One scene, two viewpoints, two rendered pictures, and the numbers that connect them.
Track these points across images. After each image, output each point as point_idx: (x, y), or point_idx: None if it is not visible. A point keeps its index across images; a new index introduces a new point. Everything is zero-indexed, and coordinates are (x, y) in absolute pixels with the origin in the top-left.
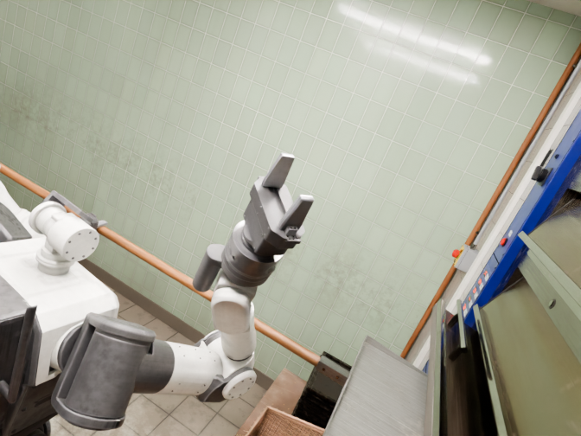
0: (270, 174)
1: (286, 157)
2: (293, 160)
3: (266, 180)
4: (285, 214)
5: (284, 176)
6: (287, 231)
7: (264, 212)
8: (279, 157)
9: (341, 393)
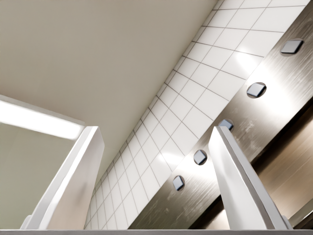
0: (74, 171)
1: (100, 134)
2: (103, 151)
3: (62, 198)
4: (241, 172)
5: (87, 198)
6: (291, 226)
7: (206, 229)
8: (88, 130)
9: None
